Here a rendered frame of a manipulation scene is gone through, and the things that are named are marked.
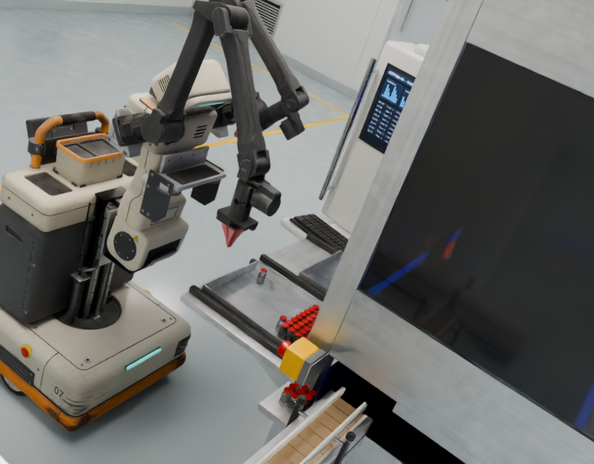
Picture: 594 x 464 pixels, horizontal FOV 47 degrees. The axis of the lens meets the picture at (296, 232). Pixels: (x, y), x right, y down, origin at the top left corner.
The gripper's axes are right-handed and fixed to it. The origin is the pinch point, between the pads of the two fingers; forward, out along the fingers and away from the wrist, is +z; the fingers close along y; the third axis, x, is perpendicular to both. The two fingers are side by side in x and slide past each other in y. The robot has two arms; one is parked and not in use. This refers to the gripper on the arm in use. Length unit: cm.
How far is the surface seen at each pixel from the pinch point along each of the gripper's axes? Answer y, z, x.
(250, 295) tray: 7.4, 16.0, 7.9
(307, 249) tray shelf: 0, 16, 49
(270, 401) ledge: 37.8, 17.1, -22.0
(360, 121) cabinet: -18, -20, 94
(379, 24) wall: -237, 9, 542
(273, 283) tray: 6.8, 15.9, 20.0
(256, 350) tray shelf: 23.7, 16.7, -9.8
